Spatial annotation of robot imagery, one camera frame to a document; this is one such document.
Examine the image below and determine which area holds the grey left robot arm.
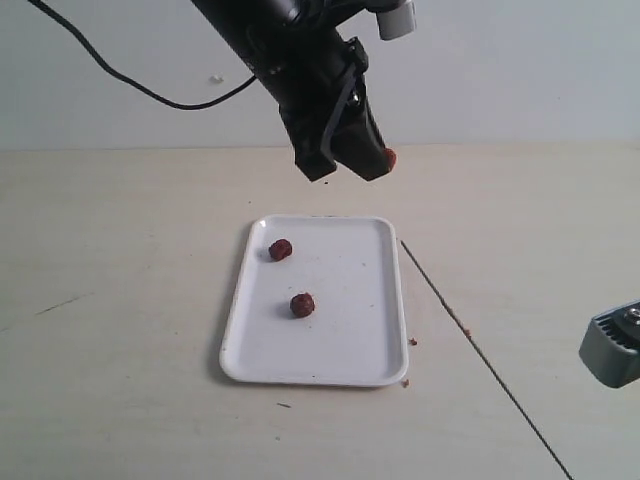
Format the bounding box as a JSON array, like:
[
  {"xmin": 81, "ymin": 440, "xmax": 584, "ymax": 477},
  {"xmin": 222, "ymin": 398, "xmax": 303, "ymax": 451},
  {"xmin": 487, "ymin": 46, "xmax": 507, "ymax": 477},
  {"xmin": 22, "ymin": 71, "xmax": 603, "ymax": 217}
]
[{"xmin": 195, "ymin": 1, "xmax": 393, "ymax": 181}]

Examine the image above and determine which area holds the red meatball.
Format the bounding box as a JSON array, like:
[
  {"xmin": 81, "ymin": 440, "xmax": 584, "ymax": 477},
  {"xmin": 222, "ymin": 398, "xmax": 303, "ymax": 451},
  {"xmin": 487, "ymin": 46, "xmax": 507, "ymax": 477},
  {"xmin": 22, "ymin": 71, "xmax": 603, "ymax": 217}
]
[
  {"xmin": 289, "ymin": 292, "xmax": 316, "ymax": 319},
  {"xmin": 268, "ymin": 238, "xmax": 293, "ymax": 262},
  {"xmin": 384, "ymin": 148, "xmax": 397, "ymax": 171}
]

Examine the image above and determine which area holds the white rectangular plastic tray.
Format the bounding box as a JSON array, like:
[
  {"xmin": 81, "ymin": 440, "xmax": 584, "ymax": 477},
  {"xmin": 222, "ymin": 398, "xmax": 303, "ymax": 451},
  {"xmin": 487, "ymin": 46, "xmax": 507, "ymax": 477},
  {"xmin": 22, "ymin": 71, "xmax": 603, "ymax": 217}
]
[{"xmin": 219, "ymin": 214, "xmax": 409, "ymax": 388}]

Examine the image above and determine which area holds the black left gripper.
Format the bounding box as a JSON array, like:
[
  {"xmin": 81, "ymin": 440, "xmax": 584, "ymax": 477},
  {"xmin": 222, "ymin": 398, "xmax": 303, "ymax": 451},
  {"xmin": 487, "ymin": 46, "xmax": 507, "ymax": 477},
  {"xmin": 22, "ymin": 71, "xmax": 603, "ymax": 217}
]
[{"xmin": 259, "ymin": 37, "xmax": 389, "ymax": 181}]

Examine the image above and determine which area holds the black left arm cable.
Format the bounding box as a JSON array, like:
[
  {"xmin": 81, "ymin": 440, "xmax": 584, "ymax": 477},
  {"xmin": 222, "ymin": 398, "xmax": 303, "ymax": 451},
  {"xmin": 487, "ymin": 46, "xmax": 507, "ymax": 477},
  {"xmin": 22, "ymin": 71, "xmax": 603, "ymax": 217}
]
[{"xmin": 27, "ymin": 0, "xmax": 259, "ymax": 111}]

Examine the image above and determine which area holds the thin metal skewer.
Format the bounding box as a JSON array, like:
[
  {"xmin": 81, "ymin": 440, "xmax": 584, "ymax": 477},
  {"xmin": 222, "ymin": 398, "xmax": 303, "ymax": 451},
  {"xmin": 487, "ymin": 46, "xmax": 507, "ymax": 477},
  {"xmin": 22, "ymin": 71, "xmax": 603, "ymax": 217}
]
[{"xmin": 400, "ymin": 240, "xmax": 575, "ymax": 480}]

